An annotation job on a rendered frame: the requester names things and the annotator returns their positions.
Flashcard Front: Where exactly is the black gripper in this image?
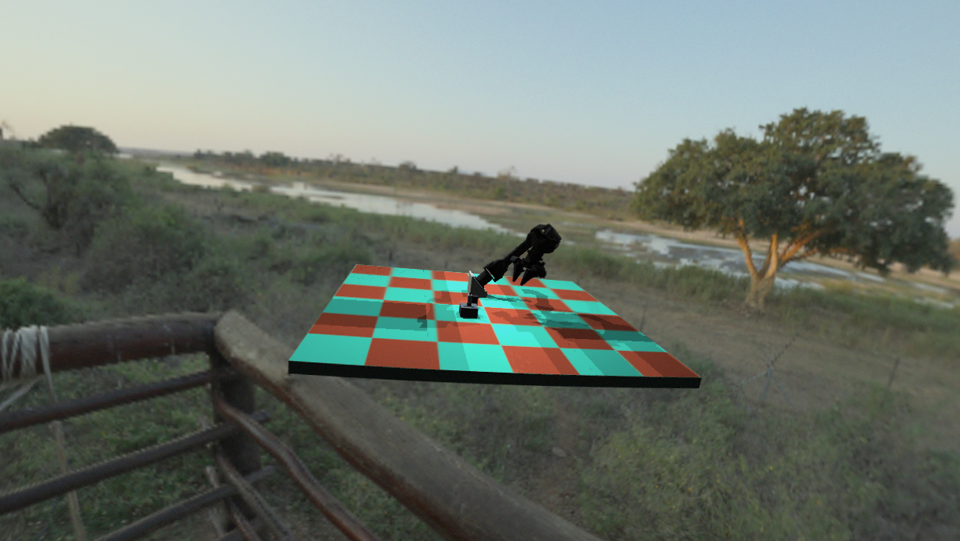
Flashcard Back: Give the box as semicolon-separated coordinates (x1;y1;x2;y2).
510;249;547;286

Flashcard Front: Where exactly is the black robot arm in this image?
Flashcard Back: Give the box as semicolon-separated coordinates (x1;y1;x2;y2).
475;223;561;288

